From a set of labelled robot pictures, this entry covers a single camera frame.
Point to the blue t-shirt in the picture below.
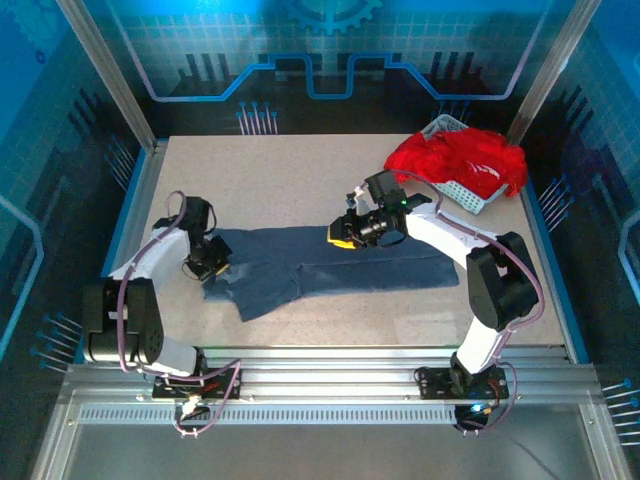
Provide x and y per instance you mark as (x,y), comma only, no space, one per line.
(325,275)

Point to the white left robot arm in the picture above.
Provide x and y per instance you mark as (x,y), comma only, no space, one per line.
(170,245)

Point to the white plastic basket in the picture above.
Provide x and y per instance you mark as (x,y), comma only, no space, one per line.
(465,197)

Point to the red t-shirt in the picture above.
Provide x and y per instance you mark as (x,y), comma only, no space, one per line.
(450,155)

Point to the black controller box with light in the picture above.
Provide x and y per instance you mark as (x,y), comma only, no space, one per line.
(472,415)

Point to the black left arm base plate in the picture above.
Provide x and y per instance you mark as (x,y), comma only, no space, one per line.
(225,382)

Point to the aluminium frame rail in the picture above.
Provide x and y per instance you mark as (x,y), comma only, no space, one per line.
(325,375)

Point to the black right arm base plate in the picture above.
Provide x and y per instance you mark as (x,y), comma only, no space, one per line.
(435,382)

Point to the aluminium frame post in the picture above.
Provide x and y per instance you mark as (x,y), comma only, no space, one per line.
(550,75)
(110,75)

